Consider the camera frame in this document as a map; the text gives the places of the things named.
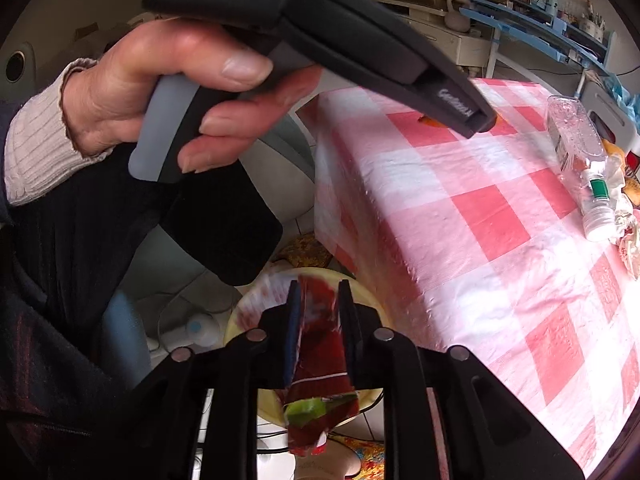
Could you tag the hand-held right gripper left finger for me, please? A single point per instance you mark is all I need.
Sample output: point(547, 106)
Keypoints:
point(292, 320)

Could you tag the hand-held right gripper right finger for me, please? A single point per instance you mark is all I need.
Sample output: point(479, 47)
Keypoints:
point(347, 330)

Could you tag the red snack wrapper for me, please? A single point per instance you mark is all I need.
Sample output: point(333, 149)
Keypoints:
point(317, 360)

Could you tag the yellow plastic basin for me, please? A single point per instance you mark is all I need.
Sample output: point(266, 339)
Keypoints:
point(245, 320)

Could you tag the small orange knitted piece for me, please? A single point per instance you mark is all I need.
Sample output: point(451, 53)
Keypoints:
point(425, 120)

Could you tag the person's left forearm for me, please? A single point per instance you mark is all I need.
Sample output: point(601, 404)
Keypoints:
point(35, 150)

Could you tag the person's left hand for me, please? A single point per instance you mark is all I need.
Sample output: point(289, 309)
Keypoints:
point(150, 60)

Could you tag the yellow floral cloth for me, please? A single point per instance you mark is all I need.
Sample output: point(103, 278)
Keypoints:
point(305, 252)
point(365, 460)

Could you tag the white and blue round object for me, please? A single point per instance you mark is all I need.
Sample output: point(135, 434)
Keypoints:
point(202, 330)

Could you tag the pink checked tablecloth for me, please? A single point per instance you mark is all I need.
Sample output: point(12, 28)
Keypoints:
point(450, 260)

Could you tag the grey kettlebell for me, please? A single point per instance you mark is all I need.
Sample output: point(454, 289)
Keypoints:
point(457, 22)

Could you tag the cream television cabinet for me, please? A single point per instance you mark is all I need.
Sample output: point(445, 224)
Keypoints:
point(470, 50)

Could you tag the blue study desk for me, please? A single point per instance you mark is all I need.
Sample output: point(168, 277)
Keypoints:
point(500, 17)

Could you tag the person's dark jacket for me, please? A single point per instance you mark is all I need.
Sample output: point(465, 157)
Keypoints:
point(60, 310)

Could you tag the pen holder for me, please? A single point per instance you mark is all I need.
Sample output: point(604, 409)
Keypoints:
point(592, 27)

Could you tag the clear plastic bottle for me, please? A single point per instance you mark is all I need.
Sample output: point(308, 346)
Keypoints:
point(575, 135)

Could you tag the white plastic stool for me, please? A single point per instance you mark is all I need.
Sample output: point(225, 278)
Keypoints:
point(607, 110)

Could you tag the blue plastic bag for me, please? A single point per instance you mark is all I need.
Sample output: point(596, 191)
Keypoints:
point(622, 92)

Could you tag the crumpled white tissue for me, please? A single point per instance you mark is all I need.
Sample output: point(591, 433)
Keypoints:
point(622, 180)

